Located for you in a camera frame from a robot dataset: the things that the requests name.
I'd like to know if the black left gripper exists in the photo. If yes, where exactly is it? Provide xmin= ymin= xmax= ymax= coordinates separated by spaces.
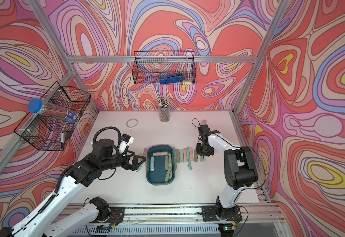
xmin=100 ymin=149 xmax=147 ymax=172

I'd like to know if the pink folding knife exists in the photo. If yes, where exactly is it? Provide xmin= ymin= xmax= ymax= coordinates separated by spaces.
xmin=183 ymin=149 xmax=187 ymax=163
xmin=189 ymin=147 xmax=194 ymax=162
xmin=152 ymin=152 xmax=168 ymax=157

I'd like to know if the light blue sheathed knife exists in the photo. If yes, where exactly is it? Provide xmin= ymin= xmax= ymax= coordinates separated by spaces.
xmin=150 ymin=156 xmax=155 ymax=172

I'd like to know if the light blue folding knife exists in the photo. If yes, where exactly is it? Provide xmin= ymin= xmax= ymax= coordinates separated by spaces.
xmin=179 ymin=149 xmax=184 ymax=163

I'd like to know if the olive green folding knife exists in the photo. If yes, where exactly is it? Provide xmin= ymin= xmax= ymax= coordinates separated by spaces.
xmin=175 ymin=149 xmax=180 ymax=163

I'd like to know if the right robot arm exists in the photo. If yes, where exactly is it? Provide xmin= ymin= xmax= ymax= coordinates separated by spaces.
xmin=196 ymin=124 xmax=259 ymax=223

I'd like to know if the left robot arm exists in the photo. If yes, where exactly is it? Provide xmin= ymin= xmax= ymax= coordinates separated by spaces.
xmin=0 ymin=139 xmax=146 ymax=237

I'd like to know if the teal plastic storage box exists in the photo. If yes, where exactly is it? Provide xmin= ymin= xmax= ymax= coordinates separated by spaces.
xmin=146 ymin=145 xmax=176 ymax=186

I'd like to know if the masking tape roll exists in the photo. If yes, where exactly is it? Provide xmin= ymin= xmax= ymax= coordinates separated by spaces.
xmin=126 ymin=118 xmax=139 ymax=128

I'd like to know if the pencil holder cup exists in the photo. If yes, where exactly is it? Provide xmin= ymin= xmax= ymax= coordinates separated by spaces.
xmin=158 ymin=98 xmax=170 ymax=122

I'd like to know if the blue tool in basket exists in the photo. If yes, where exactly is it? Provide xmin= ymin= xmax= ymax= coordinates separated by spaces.
xmin=159 ymin=74 xmax=185 ymax=85

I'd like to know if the clear bottle blue cap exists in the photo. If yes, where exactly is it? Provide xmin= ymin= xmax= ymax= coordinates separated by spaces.
xmin=28 ymin=98 xmax=78 ymax=123

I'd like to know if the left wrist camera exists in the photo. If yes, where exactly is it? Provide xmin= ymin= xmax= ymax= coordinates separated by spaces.
xmin=120 ymin=133 xmax=134 ymax=147

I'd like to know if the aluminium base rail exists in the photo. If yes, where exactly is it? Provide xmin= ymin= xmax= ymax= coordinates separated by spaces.
xmin=109 ymin=202 xmax=285 ymax=225

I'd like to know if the black wire basket left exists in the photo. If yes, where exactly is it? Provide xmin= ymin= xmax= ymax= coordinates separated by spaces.
xmin=14 ymin=82 xmax=91 ymax=151

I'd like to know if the black wire basket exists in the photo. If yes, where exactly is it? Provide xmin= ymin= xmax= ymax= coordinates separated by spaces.
xmin=14 ymin=82 xmax=91 ymax=151
xmin=132 ymin=50 xmax=197 ymax=86

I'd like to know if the black wire basket back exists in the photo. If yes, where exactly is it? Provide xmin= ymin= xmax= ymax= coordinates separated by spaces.
xmin=132 ymin=50 xmax=197 ymax=86

